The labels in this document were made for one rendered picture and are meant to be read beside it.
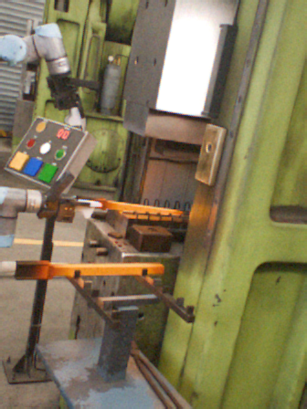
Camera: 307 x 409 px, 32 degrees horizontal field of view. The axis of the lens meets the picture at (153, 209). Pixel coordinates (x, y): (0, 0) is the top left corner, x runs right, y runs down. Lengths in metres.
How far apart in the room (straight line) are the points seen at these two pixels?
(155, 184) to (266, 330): 0.71
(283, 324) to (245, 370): 0.19
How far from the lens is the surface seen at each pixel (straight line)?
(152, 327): 1.81
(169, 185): 2.11
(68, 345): 1.62
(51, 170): 2.19
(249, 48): 1.55
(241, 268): 1.54
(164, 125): 1.75
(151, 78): 1.74
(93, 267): 1.46
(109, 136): 6.59
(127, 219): 1.78
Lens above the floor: 1.45
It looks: 13 degrees down
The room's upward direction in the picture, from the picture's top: 11 degrees clockwise
